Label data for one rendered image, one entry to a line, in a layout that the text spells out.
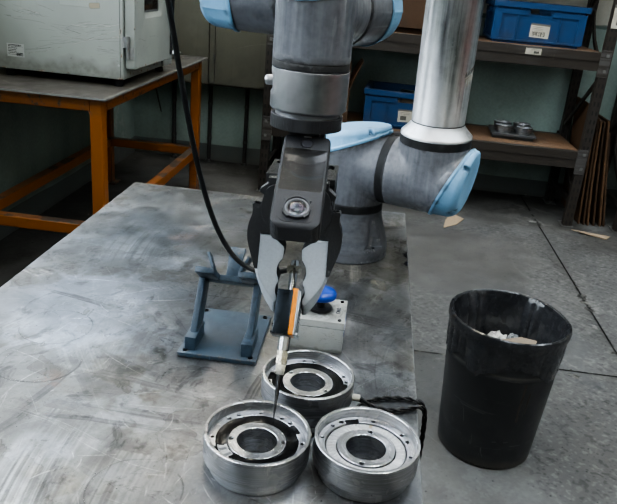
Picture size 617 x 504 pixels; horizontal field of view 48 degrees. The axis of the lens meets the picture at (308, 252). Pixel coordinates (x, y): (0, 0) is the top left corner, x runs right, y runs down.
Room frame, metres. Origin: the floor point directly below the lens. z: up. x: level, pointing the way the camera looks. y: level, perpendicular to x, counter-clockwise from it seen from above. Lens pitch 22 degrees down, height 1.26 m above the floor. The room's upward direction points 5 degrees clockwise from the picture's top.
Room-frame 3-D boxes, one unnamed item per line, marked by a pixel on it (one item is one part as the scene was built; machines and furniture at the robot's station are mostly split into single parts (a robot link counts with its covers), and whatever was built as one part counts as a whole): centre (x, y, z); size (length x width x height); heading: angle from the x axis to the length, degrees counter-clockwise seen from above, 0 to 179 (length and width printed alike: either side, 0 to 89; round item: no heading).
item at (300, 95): (0.68, 0.02, 1.15); 0.08 x 0.08 x 0.05
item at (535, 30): (4.22, -1.17, 1.11); 0.52 x 0.38 x 0.22; 86
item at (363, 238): (1.17, -0.07, 0.85); 0.15 x 0.15 x 0.10
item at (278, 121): (0.69, 0.01, 1.07); 0.09 x 0.08 x 0.12; 176
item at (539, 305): (1.73, -0.58, 0.21); 0.34 x 0.34 x 0.43
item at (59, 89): (3.25, 1.03, 0.39); 1.50 x 0.62 x 0.78; 176
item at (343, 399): (0.67, -0.01, 0.82); 0.10 x 0.10 x 0.04
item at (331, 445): (0.56, -0.08, 0.82); 0.08 x 0.08 x 0.02
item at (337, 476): (0.56, -0.08, 0.82); 0.10 x 0.10 x 0.04
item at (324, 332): (0.83, -0.02, 0.82); 0.08 x 0.07 x 0.05; 176
